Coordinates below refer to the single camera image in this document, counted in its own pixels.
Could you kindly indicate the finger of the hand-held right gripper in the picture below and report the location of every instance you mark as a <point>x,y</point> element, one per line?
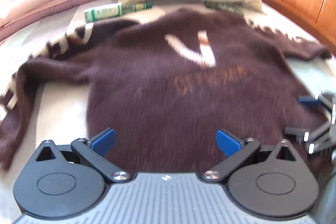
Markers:
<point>309,100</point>
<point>296,132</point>

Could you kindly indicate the bed with patchwork floral sheet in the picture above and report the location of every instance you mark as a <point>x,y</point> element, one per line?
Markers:
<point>60,108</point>

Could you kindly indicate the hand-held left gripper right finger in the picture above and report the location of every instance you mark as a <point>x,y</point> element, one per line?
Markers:
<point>228,142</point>

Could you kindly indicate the green glass bottle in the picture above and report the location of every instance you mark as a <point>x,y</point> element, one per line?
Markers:
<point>102,12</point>

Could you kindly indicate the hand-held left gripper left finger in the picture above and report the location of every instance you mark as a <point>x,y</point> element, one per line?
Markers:
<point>103,141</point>

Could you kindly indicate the brown knit sweater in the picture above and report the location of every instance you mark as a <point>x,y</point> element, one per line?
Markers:
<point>157,87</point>

